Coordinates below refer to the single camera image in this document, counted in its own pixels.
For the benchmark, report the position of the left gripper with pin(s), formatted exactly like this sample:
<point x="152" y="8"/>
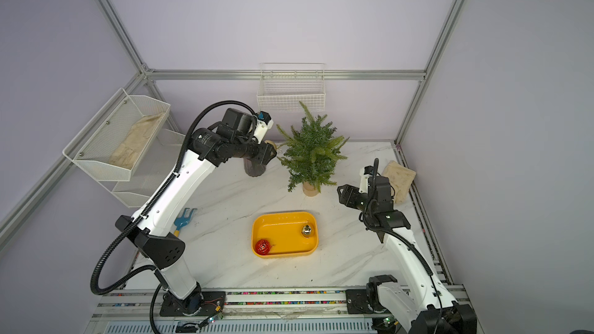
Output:
<point x="264" y="155"/>

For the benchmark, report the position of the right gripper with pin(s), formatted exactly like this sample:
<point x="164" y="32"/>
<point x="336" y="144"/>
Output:
<point x="350" y="194"/>

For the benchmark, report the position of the shiny silver-gold ball ornament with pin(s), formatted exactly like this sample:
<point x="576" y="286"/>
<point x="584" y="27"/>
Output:
<point x="307" y="231"/>

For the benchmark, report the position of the red glitter ball ornament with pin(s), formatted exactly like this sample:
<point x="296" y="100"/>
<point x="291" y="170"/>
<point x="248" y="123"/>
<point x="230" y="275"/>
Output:
<point x="263" y="247"/>

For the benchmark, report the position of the matte gold ball ornament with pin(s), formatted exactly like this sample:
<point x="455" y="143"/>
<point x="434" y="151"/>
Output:
<point x="272" y="144"/>

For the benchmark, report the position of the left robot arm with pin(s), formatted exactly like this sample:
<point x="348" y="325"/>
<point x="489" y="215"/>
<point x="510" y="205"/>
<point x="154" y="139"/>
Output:
<point x="150" y="227"/>

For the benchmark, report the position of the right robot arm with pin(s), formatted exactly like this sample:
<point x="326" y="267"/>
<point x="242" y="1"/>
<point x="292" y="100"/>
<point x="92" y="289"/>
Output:
<point x="403" y="264"/>

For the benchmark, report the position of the small green christmas tree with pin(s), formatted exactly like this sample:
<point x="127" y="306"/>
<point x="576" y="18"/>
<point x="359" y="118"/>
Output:
<point x="312" y="152"/>

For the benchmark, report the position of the dark glass vase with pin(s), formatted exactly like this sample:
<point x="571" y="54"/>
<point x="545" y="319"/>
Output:
<point x="253" y="169"/>

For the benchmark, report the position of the beige glove on table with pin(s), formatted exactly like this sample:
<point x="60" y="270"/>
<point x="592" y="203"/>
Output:
<point x="400" y="178"/>

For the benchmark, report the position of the white mesh lower shelf basket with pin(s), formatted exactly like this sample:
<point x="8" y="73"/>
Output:
<point x="154" y="167"/>

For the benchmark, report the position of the white mesh shelf basket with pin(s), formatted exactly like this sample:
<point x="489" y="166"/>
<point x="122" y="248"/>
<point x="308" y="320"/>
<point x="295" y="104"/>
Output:
<point x="154" y="167"/>
<point x="97" y="149"/>

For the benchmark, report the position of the blue yellow garden fork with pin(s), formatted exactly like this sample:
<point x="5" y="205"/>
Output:
<point x="183" y="220"/>

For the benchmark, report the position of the yellow plastic tray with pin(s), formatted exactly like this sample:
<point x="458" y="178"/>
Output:
<point x="284" y="231"/>

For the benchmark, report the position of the white mesh upper shelf basket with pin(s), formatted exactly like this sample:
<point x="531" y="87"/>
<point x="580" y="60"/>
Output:
<point x="97" y="149"/>

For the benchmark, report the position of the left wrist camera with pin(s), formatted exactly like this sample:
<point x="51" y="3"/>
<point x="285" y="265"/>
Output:
<point x="264" y="123"/>

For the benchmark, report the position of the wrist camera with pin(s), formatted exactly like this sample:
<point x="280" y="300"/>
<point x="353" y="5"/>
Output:
<point x="367" y="179"/>
<point x="264" y="123"/>

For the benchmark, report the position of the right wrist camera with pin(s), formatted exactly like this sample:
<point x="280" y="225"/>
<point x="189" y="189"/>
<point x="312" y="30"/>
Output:
<point x="367" y="179"/>

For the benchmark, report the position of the white wire wall basket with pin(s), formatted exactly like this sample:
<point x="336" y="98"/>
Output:
<point x="289" y="86"/>

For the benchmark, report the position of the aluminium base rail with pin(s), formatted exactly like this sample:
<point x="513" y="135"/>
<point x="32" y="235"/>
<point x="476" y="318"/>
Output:
<point x="275" y="310"/>

